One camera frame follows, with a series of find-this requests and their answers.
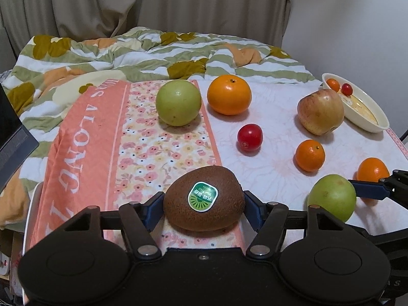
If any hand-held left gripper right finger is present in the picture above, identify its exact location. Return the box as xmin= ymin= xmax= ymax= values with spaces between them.
xmin=244 ymin=191 xmax=351 ymax=260

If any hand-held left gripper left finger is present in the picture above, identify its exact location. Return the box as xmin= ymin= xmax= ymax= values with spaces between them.
xmin=59 ymin=193 xmax=164 ymax=260

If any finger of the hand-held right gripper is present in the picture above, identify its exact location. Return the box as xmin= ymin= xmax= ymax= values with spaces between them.
xmin=349 ymin=170 xmax=408 ymax=206
xmin=352 ymin=226 xmax=408 ymax=251

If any small mandarin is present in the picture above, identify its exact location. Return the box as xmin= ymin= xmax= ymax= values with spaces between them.
xmin=295 ymin=139 xmax=326 ymax=172
xmin=356 ymin=157 xmax=390 ymax=205

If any green apple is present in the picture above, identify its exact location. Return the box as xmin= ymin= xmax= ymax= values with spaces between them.
xmin=156 ymin=80 xmax=202 ymax=127
xmin=307 ymin=174 xmax=357 ymax=223

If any brown kiwi with green sticker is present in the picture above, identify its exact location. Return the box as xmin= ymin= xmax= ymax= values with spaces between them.
xmin=163 ymin=165 xmax=246 ymax=232

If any large red cherry tomato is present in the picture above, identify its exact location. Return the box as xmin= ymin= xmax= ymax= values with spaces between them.
xmin=237 ymin=123 xmax=264 ymax=152

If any white bowl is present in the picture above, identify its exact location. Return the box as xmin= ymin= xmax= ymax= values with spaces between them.
xmin=321 ymin=73 xmax=390 ymax=133

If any red apple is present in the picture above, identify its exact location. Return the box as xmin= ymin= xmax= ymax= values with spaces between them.
xmin=297 ymin=88 xmax=345 ymax=136

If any large orange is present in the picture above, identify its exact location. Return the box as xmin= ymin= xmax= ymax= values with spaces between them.
xmin=207 ymin=74 xmax=252 ymax=116

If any pink floral towel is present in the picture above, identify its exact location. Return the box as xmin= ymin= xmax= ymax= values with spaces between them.
xmin=33 ymin=79 xmax=246 ymax=252

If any white power strip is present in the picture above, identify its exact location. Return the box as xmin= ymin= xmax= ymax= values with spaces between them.
xmin=0 ymin=252 xmax=11 ymax=275

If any black flat device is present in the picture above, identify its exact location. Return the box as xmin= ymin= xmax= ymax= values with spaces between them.
xmin=0 ymin=83 xmax=39 ymax=195

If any green striped floral blanket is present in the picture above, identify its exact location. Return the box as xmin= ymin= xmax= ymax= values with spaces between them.
xmin=0 ymin=27 xmax=322 ymax=230

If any beige curtain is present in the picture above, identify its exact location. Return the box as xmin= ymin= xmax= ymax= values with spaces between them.
xmin=0 ymin=0 xmax=292 ymax=61

